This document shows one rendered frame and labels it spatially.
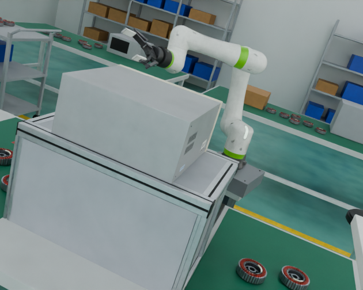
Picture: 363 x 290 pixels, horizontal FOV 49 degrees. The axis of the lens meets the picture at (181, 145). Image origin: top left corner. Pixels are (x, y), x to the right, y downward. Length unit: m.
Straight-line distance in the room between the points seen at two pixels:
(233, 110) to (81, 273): 1.37
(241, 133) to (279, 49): 6.05
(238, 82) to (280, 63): 5.91
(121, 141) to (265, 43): 7.14
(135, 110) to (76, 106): 0.20
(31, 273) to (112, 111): 0.55
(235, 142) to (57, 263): 1.24
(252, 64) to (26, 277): 1.45
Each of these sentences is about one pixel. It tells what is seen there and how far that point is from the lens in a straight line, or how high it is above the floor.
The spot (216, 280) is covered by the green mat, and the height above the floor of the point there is 0.75.
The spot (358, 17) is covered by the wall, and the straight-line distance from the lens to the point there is 8.20.
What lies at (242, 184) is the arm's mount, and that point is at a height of 0.82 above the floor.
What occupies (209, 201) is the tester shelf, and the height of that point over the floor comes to 1.11.
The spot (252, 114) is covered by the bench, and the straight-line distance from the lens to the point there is 4.14.
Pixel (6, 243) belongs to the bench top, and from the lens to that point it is 1.46.
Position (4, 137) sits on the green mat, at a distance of 2.18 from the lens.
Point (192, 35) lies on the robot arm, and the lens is 2.03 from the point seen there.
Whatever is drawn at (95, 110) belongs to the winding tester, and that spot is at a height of 1.24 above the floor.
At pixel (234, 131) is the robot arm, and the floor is 1.03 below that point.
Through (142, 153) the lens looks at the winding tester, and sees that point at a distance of 1.21.
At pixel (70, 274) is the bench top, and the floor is 0.75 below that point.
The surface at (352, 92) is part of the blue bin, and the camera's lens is 7.70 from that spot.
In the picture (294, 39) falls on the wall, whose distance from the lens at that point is 8.19.
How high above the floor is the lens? 1.63
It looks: 20 degrees down
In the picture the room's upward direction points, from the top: 17 degrees clockwise
